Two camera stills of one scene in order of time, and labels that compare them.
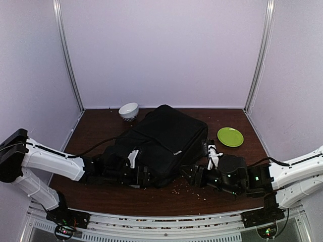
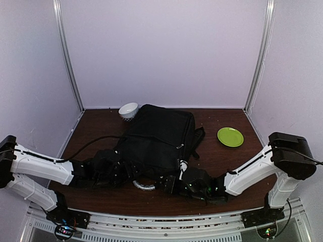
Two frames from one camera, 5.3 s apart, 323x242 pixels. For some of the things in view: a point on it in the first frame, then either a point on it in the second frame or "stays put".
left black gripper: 143,181 to 131,174
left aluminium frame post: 59,19 stays put
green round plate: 230,136 stays put
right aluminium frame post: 258,70 stays put
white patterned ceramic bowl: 129,111 stays put
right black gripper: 198,171 to 171,185
